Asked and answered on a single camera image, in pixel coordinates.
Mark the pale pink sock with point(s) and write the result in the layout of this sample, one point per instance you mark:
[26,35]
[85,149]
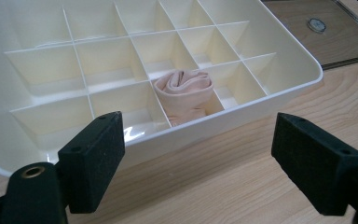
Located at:
[185,93]

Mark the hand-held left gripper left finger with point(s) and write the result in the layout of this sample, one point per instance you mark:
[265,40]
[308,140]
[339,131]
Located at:
[93,161]

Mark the cream divided storage box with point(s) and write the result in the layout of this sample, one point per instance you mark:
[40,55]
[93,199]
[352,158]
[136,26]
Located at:
[74,68]

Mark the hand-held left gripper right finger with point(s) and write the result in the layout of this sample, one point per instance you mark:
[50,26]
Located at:
[313,165]

